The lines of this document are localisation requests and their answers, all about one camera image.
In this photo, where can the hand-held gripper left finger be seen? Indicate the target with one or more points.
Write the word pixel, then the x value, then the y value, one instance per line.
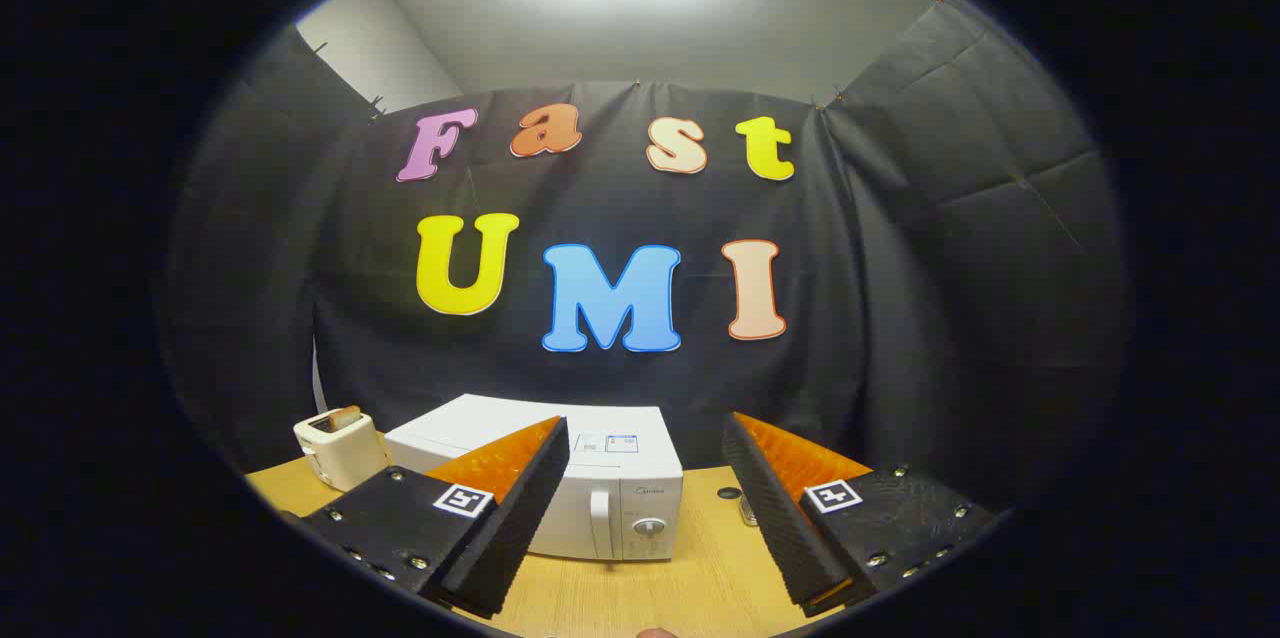
pixel 520 518

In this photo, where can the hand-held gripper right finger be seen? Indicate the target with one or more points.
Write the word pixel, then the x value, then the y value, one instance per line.
pixel 780 518

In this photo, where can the white microwave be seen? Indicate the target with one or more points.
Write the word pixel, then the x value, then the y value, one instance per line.
pixel 640 478

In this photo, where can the cream toaster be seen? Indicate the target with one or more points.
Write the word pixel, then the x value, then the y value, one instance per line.
pixel 345 456

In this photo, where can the toast slice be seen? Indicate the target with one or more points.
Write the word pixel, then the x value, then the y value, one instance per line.
pixel 346 414

